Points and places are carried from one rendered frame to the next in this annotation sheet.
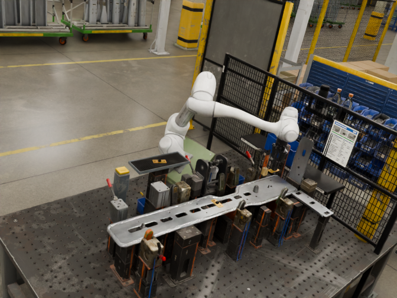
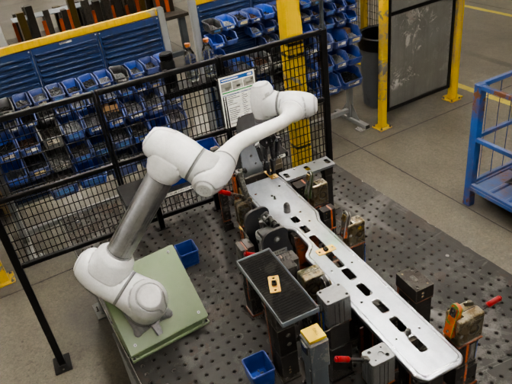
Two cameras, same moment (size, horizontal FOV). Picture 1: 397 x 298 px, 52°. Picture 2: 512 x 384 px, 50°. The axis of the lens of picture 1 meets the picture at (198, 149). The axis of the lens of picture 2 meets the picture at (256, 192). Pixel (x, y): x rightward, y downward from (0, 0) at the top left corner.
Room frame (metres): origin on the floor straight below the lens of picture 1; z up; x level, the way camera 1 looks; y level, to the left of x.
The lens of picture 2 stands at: (1.70, 1.57, 2.47)
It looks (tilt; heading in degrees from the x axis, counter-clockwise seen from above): 33 degrees down; 292
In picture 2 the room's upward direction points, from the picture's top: 8 degrees counter-clockwise
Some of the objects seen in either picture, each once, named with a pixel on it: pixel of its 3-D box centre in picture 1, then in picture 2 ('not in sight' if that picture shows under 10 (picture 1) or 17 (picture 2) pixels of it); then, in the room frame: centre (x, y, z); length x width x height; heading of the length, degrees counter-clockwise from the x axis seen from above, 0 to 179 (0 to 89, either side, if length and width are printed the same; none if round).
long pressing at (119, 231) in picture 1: (215, 205); (330, 253); (2.10, -0.17, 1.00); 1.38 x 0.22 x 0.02; 133
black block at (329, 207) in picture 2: (260, 227); (328, 232); (2.17, -0.49, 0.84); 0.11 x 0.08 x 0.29; 43
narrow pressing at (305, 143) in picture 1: (300, 159); (249, 145); (2.60, -0.72, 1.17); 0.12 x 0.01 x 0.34; 43
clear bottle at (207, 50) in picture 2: (346, 107); (208, 57); (2.87, -0.99, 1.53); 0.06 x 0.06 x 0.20
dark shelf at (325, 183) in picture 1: (288, 160); (203, 171); (2.87, -0.70, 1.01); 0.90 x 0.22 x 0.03; 43
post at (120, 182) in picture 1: (119, 203); (318, 382); (2.03, 0.41, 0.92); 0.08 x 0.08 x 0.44; 43
